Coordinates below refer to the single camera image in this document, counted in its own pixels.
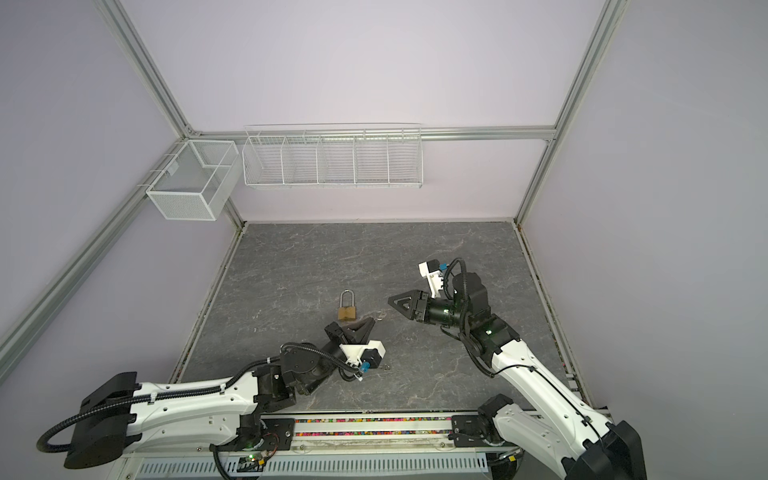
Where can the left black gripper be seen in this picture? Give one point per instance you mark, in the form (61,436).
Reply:
(363,330)

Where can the white wire shelf basket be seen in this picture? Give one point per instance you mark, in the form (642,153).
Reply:
(333,155)

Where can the white mesh box basket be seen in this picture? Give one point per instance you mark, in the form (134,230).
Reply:
(197,181)

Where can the brass padlock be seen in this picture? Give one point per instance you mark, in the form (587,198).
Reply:
(347,311)

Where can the white vented cable duct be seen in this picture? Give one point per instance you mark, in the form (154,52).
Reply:
(318,466)

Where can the aluminium frame profiles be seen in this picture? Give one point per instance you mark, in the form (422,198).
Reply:
(20,338)

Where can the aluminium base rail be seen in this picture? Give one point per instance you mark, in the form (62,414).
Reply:
(372,433)

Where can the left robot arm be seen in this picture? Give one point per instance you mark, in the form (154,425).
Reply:
(124,415)

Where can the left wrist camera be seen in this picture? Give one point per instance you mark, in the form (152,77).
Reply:
(364,357)

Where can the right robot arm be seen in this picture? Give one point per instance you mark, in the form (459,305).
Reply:
(498,351)

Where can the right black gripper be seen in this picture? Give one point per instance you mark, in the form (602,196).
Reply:
(422,305)

